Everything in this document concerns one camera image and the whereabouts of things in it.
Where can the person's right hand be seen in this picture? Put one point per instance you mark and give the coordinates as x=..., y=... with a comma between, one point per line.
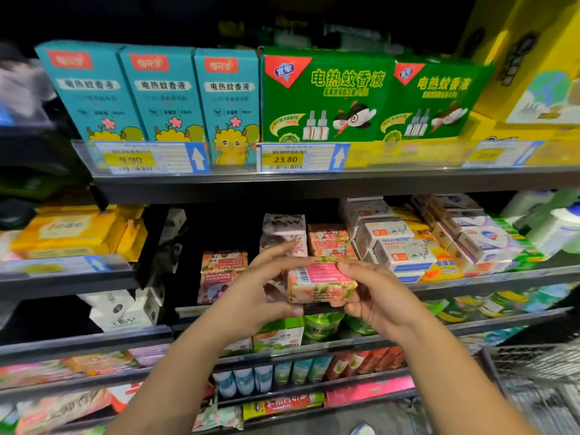
x=390, y=303

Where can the person's left hand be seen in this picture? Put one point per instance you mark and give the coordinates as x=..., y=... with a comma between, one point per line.
x=258, y=299

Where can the stack of white orange soap boxes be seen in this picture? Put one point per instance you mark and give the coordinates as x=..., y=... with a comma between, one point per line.
x=403, y=258

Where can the stack of yellow soap boxes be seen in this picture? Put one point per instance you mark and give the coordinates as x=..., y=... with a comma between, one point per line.
x=449, y=265

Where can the stack of white purple soap boxes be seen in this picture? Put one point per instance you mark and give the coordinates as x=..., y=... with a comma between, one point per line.
x=480, y=240

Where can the stack of green soap boxes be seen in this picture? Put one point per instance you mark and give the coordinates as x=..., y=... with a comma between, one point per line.
x=526, y=249

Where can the white hand sanitizer bottle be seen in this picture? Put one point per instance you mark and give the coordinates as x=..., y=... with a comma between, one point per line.
x=526, y=204
x=553, y=233

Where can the stack of yellow soap cartons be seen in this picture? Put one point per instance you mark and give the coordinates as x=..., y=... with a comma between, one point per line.
x=68, y=233

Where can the person's right forearm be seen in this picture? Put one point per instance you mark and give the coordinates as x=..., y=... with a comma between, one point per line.
x=462, y=380

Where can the person's left forearm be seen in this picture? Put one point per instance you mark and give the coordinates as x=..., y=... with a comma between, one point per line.
x=177, y=385

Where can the person's white shoe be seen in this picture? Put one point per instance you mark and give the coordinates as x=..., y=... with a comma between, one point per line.
x=362, y=429

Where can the green white carton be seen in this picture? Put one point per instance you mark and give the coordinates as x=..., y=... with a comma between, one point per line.
x=279, y=337
x=240, y=344

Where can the row of red tubes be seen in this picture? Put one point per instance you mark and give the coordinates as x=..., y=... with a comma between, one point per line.
x=362, y=362

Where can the row of blue white tubes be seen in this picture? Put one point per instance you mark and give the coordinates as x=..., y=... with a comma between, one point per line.
x=263, y=376

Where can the pink flat pack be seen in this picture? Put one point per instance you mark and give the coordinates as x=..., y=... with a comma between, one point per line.
x=367, y=391

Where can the teal packets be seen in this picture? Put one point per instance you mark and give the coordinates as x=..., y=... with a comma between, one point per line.
x=489, y=337

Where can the yellow red flat pack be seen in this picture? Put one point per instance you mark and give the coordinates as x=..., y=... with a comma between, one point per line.
x=285, y=405

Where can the white floral packet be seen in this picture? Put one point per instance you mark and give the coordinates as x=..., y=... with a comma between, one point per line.
x=217, y=415

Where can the white printed small cartons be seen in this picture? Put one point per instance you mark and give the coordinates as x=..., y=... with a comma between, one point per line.
x=113, y=310

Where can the white blue price tag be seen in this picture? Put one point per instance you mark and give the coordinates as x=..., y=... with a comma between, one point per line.
x=299, y=157
x=150, y=158
x=503, y=154

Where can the red white packet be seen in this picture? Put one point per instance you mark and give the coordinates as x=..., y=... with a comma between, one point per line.
x=125, y=394

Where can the row of pink orange packets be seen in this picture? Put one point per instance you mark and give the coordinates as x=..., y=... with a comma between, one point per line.
x=91, y=362

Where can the flat yellow box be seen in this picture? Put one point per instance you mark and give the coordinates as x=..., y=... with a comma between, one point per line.
x=489, y=129

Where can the teal box yellow cartoon print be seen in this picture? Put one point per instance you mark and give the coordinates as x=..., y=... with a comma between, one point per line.
x=226, y=95

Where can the white blue price strip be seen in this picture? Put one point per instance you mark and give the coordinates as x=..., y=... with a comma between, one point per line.
x=54, y=265

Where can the green box mosquito print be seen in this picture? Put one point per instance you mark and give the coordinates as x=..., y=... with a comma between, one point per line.
x=435, y=95
x=326, y=90

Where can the teal box pink flower print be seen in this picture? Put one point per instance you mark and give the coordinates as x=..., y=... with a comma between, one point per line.
x=86, y=95
x=163, y=95

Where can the pile of colourful packets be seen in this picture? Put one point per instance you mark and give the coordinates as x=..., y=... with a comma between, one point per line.
x=54, y=410

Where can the dark green packets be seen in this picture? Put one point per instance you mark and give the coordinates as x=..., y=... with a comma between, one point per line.
x=32, y=187

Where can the row of dark green packs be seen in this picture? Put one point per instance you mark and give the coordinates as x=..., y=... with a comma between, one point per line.
x=299, y=40

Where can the large yellow box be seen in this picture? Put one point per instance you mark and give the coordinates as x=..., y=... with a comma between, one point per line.
x=535, y=59

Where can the stack of white plastic packs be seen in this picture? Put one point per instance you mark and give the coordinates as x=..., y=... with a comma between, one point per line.
x=23, y=86

